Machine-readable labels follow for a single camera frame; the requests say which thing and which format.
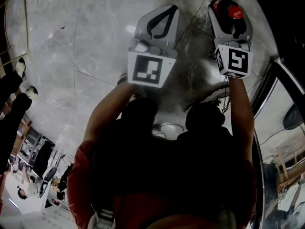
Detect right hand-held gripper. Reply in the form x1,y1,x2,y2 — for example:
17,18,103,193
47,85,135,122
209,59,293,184
207,0,254,80

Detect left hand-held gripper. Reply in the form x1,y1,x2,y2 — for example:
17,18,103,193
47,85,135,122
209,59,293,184
127,5,181,88

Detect red-capped dark soda bottle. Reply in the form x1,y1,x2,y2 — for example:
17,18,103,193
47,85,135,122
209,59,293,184
213,0,244,33

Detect person's right forearm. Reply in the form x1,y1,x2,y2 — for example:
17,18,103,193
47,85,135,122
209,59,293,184
226,76,255,167

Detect person's left forearm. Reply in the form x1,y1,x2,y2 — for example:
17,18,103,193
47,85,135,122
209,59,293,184
83,81,138,147

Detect person's left shoe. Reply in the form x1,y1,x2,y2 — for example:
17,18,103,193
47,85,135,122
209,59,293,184
116,73,129,85

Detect person's black trousers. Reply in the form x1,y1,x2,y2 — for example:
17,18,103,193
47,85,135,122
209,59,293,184
94,96,235,195

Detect person's red shirt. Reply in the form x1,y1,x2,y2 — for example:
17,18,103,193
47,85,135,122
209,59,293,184
66,139,258,229

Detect grey shoulder strap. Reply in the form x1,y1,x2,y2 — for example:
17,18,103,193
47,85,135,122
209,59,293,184
89,208,116,229
219,208,239,229

